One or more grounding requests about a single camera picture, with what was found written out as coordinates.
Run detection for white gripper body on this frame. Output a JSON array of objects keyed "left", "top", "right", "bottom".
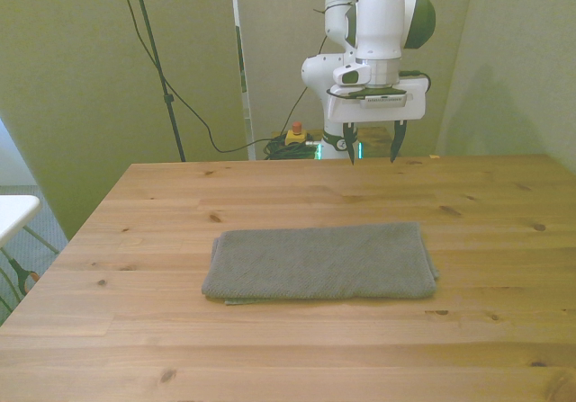
[{"left": 327, "top": 75, "right": 428, "bottom": 123}]

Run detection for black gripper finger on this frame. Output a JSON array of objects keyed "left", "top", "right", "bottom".
[
  {"left": 389, "top": 120, "right": 409, "bottom": 164},
  {"left": 342, "top": 121, "right": 359, "bottom": 165}
]

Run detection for grey towel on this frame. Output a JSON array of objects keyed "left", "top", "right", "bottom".
[{"left": 201, "top": 221, "right": 440, "bottom": 307}]

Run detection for yellow emergency stop button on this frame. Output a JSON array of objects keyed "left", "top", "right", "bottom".
[{"left": 284, "top": 121, "right": 311, "bottom": 147}]

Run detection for white folding table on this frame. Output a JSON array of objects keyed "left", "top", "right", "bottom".
[{"left": 0, "top": 194, "right": 60, "bottom": 317}]

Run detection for black orange clamp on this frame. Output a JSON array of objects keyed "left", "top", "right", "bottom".
[{"left": 6, "top": 257, "right": 41, "bottom": 295}]

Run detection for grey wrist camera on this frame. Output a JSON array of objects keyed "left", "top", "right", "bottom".
[{"left": 358, "top": 94, "right": 409, "bottom": 110}]

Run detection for coiled dark cables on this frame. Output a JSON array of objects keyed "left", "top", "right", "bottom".
[{"left": 263, "top": 136, "right": 323, "bottom": 160}]

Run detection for black camera stand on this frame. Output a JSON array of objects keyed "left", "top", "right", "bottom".
[{"left": 128, "top": 0, "right": 187, "bottom": 163}]

